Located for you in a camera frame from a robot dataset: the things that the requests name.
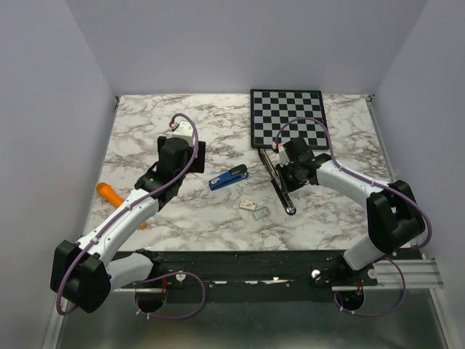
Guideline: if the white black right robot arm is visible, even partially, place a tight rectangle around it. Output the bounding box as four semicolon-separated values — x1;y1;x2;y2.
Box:
275;137;426;285

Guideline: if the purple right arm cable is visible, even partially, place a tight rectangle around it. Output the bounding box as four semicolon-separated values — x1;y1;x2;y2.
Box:
272;116;434;317

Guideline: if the black and grey chessboard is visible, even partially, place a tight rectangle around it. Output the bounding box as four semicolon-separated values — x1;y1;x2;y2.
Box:
250;89;328;151

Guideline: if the blue and black stapler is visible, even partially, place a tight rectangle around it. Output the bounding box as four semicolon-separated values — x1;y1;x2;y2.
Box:
209;164;248;191

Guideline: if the white staple box sleeve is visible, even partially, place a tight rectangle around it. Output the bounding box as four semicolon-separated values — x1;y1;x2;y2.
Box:
239;200;256;211

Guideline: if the orange toy microphone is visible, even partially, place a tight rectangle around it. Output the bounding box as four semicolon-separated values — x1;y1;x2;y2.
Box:
96;182;124;208

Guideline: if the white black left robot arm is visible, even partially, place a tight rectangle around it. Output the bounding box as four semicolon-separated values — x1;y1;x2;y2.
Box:
50;131;205;316

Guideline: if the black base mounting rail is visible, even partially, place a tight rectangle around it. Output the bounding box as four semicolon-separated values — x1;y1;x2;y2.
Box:
116;249;381;305

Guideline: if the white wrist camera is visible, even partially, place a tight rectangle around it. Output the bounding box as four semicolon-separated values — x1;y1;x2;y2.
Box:
273;143;290;166
171;121;195;146

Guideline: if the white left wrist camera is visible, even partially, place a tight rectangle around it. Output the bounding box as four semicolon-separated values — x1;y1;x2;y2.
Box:
171;121;195;146

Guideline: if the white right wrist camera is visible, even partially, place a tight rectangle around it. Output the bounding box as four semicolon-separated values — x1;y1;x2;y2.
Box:
273;143;290;166

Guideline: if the staple tray with staples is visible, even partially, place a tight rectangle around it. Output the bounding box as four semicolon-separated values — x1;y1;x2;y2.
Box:
253;206;270;220

